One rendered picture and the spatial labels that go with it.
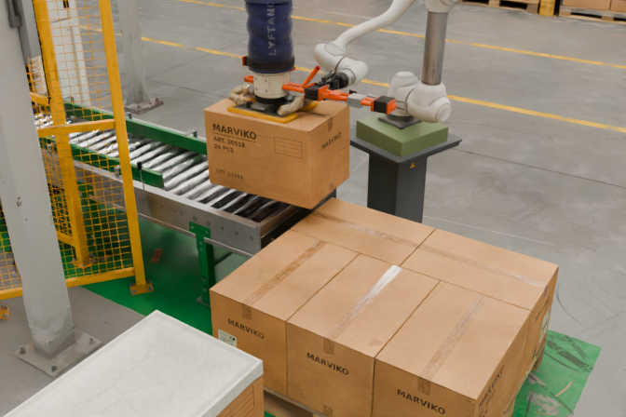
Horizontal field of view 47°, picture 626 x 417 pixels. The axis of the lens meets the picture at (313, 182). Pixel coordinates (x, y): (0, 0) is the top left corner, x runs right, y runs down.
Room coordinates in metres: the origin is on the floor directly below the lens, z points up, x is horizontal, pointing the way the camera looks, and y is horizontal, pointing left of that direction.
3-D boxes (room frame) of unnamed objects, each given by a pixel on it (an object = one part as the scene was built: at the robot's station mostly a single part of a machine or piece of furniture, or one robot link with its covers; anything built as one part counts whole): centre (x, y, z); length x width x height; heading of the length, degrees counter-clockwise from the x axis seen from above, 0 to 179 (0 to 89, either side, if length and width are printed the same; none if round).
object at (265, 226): (3.23, 0.07, 0.58); 0.70 x 0.03 x 0.06; 147
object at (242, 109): (3.21, 0.25, 1.09); 0.34 x 0.10 x 0.05; 58
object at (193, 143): (4.28, 1.20, 0.60); 1.60 x 0.10 x 0.09; 57
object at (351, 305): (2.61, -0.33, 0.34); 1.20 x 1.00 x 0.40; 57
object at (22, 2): (2.87, 1.19, 1.62); 0.20 x 0.05 x 0.30; 57
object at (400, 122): (3.70, -0.47, 0.87); 0.22 x 0.18 x 0.06; 42
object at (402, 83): (3.67, -0.49, 1.01); 0.18 x 0.16 x 0.22; 36
